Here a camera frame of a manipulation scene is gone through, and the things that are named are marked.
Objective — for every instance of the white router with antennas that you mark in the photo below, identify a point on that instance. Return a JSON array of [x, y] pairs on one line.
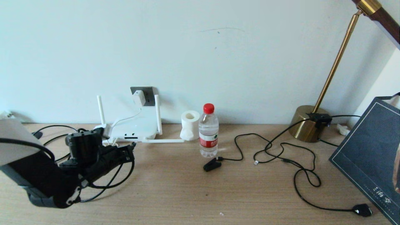
[[137, 128]]

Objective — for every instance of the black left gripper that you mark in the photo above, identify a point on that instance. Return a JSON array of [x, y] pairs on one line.
[[117, 156]]

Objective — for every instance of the red-capped water bottle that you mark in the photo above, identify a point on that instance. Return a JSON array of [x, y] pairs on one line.
[[208, 137]]

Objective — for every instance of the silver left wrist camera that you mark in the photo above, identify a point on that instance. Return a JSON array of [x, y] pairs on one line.
[[103, 130]]

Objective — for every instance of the crumpled white tissue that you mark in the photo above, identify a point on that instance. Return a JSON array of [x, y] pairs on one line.
[[343, 129]]

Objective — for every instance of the brass desk lamp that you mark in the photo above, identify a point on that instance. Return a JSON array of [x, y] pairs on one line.
[[304, 125]]

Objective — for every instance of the black round desk grommet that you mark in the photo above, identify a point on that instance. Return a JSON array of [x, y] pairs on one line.
[[37, 135]]

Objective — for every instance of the white toilet paper roll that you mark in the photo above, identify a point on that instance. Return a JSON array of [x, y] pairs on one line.
[[190, 128]]

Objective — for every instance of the black box on lamp base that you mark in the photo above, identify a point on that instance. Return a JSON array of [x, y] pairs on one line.
[[320, 120]]

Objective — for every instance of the dark blue paper bag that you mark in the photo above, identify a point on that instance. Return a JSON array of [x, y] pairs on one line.
[[368, 153]]

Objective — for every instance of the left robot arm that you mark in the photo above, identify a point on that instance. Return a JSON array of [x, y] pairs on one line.
[[43, 178]]

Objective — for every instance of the grey wall socket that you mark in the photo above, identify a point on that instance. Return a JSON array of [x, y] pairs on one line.
[[150, 93]]

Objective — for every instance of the black clip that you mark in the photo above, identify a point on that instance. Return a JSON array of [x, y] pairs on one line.
[[211, 165]]

